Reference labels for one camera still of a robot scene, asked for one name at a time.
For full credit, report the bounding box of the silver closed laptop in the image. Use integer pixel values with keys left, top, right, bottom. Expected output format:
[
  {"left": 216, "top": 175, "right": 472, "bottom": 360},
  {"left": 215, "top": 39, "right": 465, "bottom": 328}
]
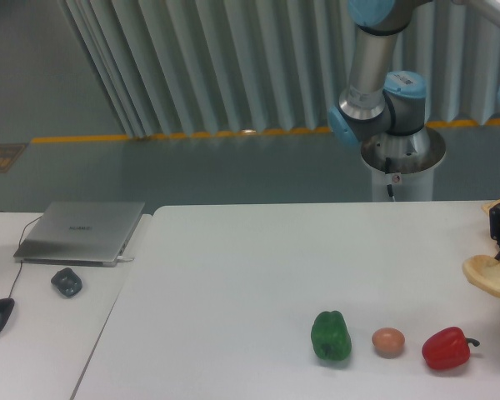
[{"left": 13, "top": 202, "right": 144, "bottom": 267}]

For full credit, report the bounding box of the black pedestal cable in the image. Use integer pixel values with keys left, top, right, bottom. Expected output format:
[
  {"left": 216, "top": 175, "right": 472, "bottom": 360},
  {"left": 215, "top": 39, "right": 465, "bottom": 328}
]
[{"left": 383, "top": 157, "right": 398, "bottom": 203}]

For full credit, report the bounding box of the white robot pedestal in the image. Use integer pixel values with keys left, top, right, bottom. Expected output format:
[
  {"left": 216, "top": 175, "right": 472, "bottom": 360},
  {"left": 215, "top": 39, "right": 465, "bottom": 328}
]
[{"left": 361, "top": 127, "right": 446, "bottom": 202}]

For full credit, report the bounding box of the small black plastic object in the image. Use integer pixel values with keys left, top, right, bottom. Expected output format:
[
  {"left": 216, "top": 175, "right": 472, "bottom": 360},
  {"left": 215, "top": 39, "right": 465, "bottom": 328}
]
[{"left": 51, "top": 267, "right": 83, "bottom": 298}]

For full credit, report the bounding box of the green bell pepper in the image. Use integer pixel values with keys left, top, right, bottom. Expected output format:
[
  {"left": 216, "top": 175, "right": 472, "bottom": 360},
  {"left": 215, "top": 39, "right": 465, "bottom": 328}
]
[{"left": 310, "top": 311, "right": 352, "bottom": 362}]

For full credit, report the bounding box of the triangular toasted bread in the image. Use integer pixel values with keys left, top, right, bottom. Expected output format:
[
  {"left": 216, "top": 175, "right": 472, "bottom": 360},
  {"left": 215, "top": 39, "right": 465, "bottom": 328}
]
[{"left": 462, "top": 255, "right": 500, "bottom": 298}]

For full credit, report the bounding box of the red bell pepper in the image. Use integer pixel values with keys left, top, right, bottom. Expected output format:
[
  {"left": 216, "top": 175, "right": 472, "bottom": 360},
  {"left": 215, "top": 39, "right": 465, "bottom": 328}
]
[{"left": 422, "top": 327, "right": 480, "bottom": 371}]

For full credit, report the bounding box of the white folding partition screen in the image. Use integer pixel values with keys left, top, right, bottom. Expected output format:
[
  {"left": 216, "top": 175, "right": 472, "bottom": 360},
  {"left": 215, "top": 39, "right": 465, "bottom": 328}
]
[{"left": 62, "top": 1, "right": 500, "bottom": 138}]

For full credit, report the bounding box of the brown egg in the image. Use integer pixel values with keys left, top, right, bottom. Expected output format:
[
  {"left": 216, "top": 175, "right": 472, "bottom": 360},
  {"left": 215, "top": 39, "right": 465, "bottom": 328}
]
[{"left": 372, "top": 327, "right": 405, "bottom": 357}]

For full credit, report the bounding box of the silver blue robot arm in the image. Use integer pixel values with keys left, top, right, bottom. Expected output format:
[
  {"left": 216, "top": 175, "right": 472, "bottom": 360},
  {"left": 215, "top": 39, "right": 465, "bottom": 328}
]
[{"left": 328, "top": 1, "right": 446, "bottom": 202}]

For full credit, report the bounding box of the black mouse cable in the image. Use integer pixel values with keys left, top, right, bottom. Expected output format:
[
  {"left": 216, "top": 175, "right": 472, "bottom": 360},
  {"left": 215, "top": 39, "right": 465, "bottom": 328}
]
[{"left": 0, "top": 210, "right": 45, "bottom": 300}]

